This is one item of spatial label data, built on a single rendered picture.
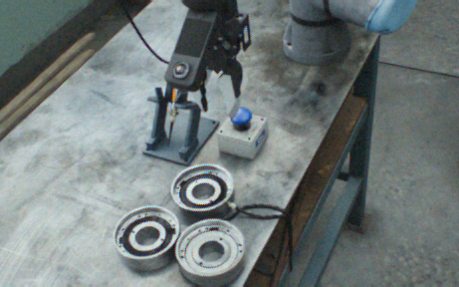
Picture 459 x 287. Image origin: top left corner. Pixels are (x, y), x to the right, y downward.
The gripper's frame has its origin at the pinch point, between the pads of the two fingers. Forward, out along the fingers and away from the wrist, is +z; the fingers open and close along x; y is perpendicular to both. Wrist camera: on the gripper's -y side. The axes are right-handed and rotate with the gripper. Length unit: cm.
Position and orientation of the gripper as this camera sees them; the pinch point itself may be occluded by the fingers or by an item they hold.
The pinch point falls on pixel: (215, 111)
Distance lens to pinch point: 90.0
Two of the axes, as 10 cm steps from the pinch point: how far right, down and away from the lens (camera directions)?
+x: -8.9, -2.4, 3.9
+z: 1.0, 7.2, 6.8
